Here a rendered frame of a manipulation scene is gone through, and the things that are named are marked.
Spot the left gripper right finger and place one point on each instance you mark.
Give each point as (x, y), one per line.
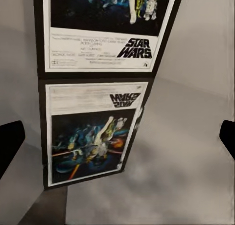
(227, 136)

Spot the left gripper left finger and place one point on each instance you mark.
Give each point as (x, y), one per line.
(12, 135)

